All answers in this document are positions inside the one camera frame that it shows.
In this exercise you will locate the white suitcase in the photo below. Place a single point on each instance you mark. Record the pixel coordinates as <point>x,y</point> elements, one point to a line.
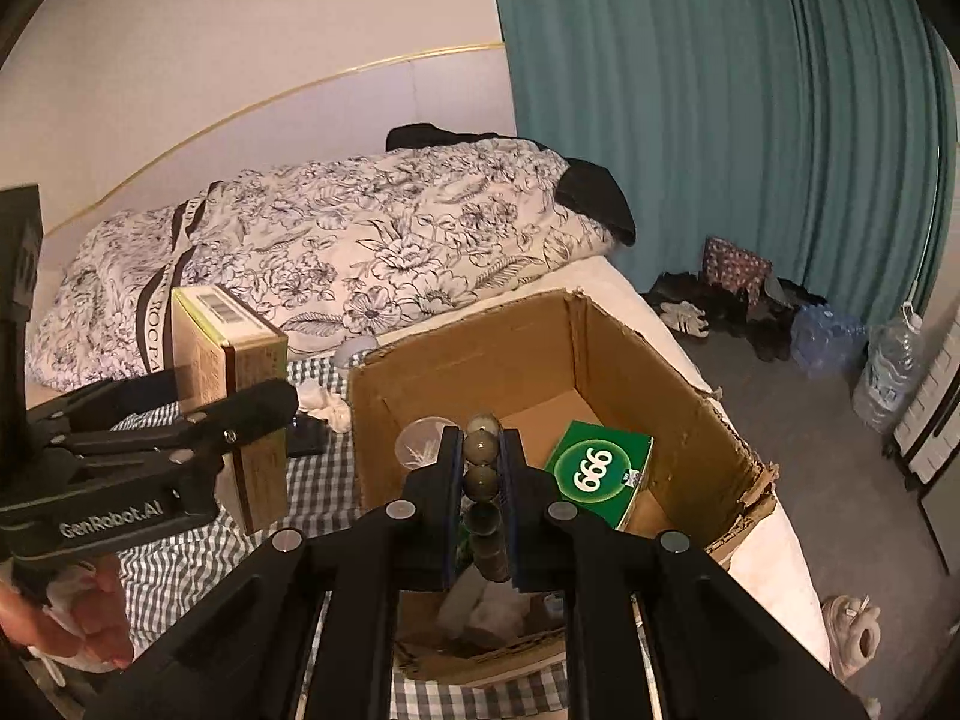
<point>928,432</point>

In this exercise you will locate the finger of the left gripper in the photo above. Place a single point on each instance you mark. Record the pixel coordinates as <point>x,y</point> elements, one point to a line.
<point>108,402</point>
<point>233,421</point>

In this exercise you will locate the patterned red bag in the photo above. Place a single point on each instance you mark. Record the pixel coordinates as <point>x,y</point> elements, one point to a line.
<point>734,269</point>

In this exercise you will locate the large clear water jug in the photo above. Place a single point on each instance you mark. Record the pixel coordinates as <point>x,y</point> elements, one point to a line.
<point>891,371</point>

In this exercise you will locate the brown cardboard box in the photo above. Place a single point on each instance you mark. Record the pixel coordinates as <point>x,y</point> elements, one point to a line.
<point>541,363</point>

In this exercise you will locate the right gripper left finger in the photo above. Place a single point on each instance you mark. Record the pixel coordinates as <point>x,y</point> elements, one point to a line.
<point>304,626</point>

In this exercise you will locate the crumpled white tissue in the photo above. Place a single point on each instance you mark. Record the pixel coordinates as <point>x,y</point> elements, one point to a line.
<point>319,402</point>

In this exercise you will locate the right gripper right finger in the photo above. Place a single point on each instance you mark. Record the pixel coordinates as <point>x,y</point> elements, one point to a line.
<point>654,627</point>

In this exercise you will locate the person's left hand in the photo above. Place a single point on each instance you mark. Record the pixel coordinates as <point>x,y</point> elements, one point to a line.
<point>93,626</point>

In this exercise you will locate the teal curtain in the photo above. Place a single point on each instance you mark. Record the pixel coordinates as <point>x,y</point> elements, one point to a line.
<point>818,134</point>

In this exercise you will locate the floral white duvet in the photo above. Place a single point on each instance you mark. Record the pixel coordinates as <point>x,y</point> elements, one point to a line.
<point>323,250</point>

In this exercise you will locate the grey mini fridge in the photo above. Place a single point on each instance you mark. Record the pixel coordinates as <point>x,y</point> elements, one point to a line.
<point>941,507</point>

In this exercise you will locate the clear plastic cup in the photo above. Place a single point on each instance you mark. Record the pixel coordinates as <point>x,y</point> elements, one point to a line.
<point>417,445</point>

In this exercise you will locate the pile of dark shoes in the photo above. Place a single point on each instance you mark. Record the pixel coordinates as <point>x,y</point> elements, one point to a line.
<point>767,325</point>

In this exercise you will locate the green 999 medicine box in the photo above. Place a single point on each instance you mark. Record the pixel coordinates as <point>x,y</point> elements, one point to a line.
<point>601,469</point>

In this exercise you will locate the black garment on bed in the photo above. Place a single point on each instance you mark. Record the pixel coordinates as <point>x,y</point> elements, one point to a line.
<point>586,187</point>

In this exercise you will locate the pack of water bottles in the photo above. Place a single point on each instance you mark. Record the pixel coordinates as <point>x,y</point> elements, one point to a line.
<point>826,343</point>

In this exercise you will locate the white sneakers by curtain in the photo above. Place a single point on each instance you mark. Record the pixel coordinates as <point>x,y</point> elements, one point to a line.
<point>686,318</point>

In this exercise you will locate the beige fluffy slipper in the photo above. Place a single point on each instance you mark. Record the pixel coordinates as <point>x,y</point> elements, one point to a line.
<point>853,633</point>

